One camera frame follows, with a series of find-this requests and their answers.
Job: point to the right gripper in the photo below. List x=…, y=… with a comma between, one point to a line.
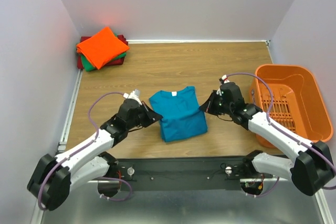
x=213, y=103

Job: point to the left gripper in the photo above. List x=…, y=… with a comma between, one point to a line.
x=147, y=114

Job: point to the blue t-shirt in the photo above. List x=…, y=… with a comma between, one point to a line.
x=182, y=118

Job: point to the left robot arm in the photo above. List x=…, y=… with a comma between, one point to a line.
x=54, y=177

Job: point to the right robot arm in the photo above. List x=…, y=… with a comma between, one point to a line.
x=308, y=165

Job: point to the green folded t-shirt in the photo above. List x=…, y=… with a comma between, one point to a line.
x=90, y=64

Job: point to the orange folded t-shirt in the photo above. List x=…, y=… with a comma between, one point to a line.
x=101, y=48

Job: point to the orange plastic basket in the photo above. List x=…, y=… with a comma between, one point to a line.
x=292, y=94

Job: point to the dark red folded t-shirt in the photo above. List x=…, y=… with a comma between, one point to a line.
x=115, y=61

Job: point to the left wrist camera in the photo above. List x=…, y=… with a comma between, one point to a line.
x=135, y=95

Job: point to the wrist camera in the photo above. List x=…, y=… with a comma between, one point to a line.
x=135, y=95
x=224, y=79

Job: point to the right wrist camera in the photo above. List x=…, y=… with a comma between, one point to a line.
x=224, y=79

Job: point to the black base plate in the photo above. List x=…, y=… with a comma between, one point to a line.
x=188, y=173

